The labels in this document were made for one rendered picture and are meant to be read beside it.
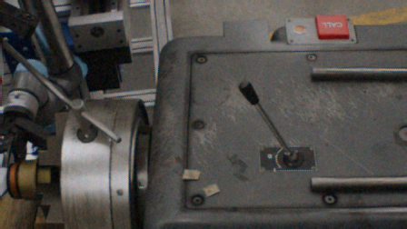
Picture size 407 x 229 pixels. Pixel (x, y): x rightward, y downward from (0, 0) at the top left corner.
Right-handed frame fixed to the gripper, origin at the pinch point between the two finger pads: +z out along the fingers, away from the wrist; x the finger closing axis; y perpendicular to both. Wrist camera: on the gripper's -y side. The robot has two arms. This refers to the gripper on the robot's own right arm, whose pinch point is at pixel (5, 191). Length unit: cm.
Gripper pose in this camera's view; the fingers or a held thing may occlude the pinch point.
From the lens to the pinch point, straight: 128.8
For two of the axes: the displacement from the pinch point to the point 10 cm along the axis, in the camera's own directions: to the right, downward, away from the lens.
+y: -9.9, 0.0, 1.6
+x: -1.2, -6.3, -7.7
